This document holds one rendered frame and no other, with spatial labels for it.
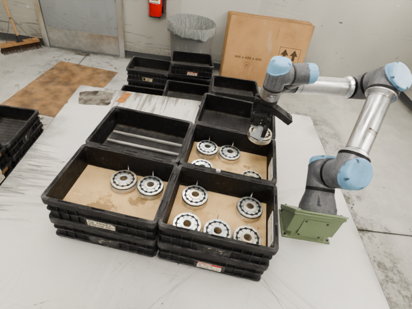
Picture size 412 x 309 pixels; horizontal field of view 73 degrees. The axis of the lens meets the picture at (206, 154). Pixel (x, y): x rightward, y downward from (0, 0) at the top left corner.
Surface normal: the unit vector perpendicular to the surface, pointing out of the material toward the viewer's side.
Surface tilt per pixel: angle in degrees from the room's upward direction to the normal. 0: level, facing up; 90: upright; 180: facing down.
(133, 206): 0
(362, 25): 90
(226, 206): 0
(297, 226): 90
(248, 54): 77
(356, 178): 52
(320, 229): 90
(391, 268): 0
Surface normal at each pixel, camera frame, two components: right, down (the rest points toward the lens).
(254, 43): 0.00, 0.51
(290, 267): 0.13, -0.74
